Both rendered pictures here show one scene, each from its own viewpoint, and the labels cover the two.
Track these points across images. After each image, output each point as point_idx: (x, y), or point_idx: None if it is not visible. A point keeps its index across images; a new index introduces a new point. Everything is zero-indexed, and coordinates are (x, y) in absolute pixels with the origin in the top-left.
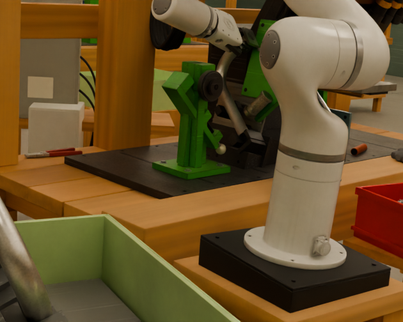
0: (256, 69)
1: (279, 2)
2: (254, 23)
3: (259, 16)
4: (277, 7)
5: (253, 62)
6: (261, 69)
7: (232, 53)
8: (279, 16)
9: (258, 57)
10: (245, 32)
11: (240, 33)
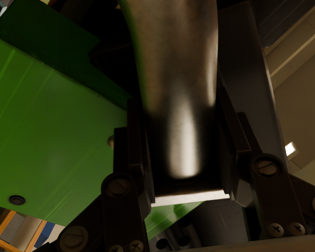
0: (12, 108)
1: (238, 229)
2: (266, 109)
3: (268, 144)
4: (229, 216)
5: (56, 104)
6: (4, 132)
7: (147, 69)
8: (188, 230)
9: (76, 134)
10: (200, 201)
11: (222, 177)
